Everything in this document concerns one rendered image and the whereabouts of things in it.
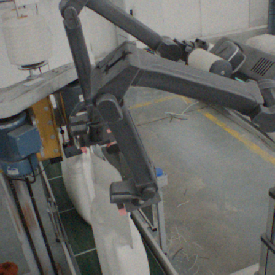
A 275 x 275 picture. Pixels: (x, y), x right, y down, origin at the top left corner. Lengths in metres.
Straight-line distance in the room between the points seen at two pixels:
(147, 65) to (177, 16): 5.67
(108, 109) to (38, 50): 0.70
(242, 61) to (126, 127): 0.47
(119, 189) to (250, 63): 0.53
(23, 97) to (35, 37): 0.23
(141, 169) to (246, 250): 1.77
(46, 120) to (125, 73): 1.03
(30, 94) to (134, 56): 0.82
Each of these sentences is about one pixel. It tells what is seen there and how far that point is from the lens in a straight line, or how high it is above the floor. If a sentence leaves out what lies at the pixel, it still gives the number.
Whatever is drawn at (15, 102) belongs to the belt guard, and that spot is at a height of 1.41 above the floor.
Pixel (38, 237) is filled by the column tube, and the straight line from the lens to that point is 2.09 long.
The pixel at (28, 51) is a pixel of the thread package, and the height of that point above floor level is 1.58.
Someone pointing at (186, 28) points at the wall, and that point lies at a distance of 6.49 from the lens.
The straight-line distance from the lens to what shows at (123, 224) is 1.47.
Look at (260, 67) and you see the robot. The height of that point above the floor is 1.54.
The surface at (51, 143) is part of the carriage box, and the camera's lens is 1.75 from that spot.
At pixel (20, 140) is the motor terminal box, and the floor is 1.29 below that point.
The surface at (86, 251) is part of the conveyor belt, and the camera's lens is 2.19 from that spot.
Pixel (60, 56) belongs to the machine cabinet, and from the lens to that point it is 4.47.
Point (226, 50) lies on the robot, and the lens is 1.13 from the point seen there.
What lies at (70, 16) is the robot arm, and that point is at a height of 1.70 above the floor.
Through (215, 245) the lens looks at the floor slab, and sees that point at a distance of 2.68.
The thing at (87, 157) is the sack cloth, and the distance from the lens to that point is 2.09.
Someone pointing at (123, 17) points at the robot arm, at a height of 1.66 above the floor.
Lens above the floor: 1.89
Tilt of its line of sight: 28 degrees down
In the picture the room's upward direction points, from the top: 7 degrees counter-clockwise
